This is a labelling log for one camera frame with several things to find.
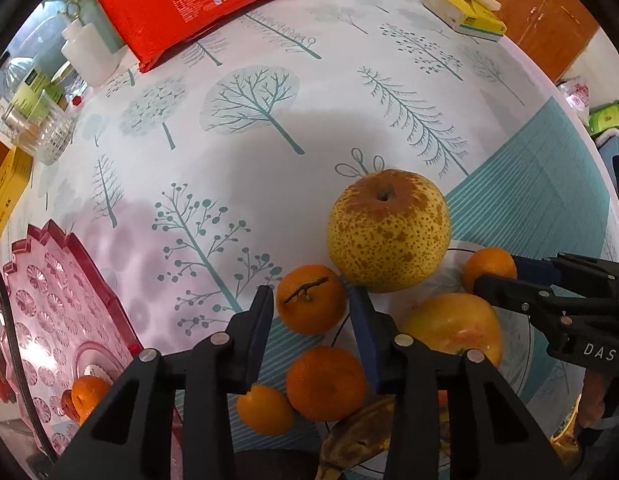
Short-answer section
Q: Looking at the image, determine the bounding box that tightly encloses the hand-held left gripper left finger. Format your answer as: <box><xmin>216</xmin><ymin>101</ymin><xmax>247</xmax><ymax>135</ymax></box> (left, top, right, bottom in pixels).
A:
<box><xmin>54</xmin><ymin>285</ymin><xmax>275</xmax><ymax>480</ymax></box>

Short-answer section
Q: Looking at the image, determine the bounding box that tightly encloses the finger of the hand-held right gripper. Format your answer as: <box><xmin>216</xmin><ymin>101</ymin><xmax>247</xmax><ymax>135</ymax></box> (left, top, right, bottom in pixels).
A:
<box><xmin>512</xmin><ymin>253</ymin><xmax>619</xmax><ymax>306</ymax></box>
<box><xmin>472</xmin><ymin>272</ymin><xmax>590</xmax><ymax>346</ymax></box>

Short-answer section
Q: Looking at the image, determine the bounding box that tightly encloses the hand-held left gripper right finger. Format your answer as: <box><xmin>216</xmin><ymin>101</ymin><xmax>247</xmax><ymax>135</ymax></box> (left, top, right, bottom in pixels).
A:
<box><xmin>347</xmin><ymin>286</ymin><xmax>565</xmax><ymax>480</ymax></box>

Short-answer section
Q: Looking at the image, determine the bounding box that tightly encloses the red apple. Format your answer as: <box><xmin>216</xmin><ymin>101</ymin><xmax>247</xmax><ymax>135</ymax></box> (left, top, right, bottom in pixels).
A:
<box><xmin>402</xmin><ymin>292</ymin><xmax>505</xmax><ymax>368</ymax></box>

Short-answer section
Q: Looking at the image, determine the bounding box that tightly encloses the round white plate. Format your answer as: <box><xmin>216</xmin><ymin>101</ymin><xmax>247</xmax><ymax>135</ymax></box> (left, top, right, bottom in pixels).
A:
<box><xmin>319</xmin><ymin>247</ymin><xmax>535</xmax><ymax>476</ymax></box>

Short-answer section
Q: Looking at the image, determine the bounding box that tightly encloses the small orange tangerine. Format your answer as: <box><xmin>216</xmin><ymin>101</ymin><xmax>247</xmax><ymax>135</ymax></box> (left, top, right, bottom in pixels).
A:
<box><xmin>236</xmin><ymin>384</ymin><xmax>296</xmax><ymax>437</ymax></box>

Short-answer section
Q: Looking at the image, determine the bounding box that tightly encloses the speckled yellow pear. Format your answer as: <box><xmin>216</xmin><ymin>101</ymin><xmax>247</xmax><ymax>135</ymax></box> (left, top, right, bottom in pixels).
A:
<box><xmin>327</xmin><ymin>169</ymin><xmax>451</xmax><ymax>294</ymax></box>

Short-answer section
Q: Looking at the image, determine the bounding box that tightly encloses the spotted ripe banana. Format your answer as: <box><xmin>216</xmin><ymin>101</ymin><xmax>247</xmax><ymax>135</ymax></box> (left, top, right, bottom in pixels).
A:
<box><xmin>317</xmin><ymin>394</ymin><xmax>453</xmax><ymax>480</ymax></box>

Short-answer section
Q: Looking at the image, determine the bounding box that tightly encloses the dark avocado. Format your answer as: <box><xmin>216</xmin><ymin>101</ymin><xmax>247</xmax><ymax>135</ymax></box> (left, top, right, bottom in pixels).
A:
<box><xmin>234</xmin><ymin>450</ymin><xmax>325</xmax><ymax>480</ymax></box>

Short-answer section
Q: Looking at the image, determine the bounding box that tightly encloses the pink plastic bowl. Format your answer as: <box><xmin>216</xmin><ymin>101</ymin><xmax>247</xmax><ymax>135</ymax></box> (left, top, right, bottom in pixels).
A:
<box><xmin>2</xmin><ymin>220</ymin><xmax>185</xmax><ymax>480</ymax></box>

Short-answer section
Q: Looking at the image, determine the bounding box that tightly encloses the person's right hand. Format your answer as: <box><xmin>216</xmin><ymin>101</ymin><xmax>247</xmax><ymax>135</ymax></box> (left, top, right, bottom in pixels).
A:
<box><xmin>577</xmin><ymin>370</ymin><xmax>619</xmax><ymax>431</ymax></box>

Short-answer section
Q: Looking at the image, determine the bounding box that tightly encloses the teal striped placemat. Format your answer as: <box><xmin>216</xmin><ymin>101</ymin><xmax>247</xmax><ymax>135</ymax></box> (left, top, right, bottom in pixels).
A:
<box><xmin>174</xmin><ymin>96</ymin><xmax>617</xmax><ymax>480</ymax></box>

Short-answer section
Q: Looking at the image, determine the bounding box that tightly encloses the green packet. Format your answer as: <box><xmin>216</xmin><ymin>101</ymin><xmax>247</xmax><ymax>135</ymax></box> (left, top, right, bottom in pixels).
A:
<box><xmin>587</xmin><ymin>101</ymin><xmax>619</xmax><ymax>138</ymax></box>

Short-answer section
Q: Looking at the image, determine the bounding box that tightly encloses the white plastic bag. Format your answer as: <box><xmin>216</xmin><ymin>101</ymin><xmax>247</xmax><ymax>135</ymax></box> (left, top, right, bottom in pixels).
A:
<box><xmin>557</xmin><ymin>77</ymin><xmax>593</xmax><ymax>126</ymax></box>

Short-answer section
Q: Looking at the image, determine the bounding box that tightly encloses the wooden sideboard cabinet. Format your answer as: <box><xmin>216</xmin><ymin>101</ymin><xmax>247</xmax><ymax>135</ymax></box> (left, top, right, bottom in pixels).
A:
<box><xmin>434</xmin><ymin>0</ymin><xmax>603</xmax><ymax>83</ymax></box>

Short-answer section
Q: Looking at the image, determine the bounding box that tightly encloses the yellow sponge box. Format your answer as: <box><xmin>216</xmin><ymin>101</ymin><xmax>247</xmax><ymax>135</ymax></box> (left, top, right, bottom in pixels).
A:
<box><xmin>422</xmin><ymin>0</ymin><xmax>507</xmax><ymax>43</ymax></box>

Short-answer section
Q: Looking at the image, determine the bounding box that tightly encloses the yellow tin box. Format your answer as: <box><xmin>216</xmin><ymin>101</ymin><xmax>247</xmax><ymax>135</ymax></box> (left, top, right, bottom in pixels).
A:
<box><xmin>0</xmin><ymin>147</ymin><xmax>34</xmax><ymax>241</ymax></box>

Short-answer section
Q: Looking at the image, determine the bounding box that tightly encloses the clear glass cup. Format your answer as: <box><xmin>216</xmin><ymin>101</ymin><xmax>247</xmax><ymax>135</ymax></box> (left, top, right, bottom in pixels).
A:
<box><xmin>2</xmin><ymin>95</ymin><xmax>80</xmax><ymax>167</ymax></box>

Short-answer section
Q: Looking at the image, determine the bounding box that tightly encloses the white squeeze bottle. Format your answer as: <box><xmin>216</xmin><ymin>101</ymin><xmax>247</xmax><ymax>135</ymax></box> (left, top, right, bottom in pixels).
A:
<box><xmin>61</xmin><ymin>20</ymin><xmax>121</xmax><ymax>88</ymax></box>

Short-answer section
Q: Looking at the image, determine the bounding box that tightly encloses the red paper cup package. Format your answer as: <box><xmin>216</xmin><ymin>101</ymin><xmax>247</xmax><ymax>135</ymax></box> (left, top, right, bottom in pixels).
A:
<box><xmin>94</xmin><ymin>0</ymin><xmax>308</xmax><ymax>73</ymax></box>

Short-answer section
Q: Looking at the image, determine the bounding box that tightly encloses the glass bottle with green label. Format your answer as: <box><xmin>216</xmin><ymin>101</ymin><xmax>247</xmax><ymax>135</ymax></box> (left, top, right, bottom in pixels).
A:
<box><xmin>0</xmin><ymin>55</ymin><xmax>65</xmax><ymax>111</ymax></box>

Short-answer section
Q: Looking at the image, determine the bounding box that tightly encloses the black cable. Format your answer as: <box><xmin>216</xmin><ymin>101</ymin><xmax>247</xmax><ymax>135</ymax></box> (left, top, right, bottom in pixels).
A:
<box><xmin>0</xmin><ymin>280</ymin><xmax>55</xmax><ymax>466</ymax></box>

